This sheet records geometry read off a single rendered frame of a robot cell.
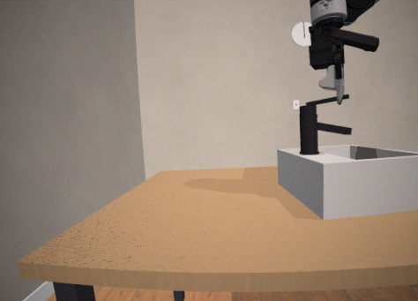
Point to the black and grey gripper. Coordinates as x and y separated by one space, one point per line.
328 52

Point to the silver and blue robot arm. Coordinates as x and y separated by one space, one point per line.
350 11

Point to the white square sink basin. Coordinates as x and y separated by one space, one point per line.
335 187

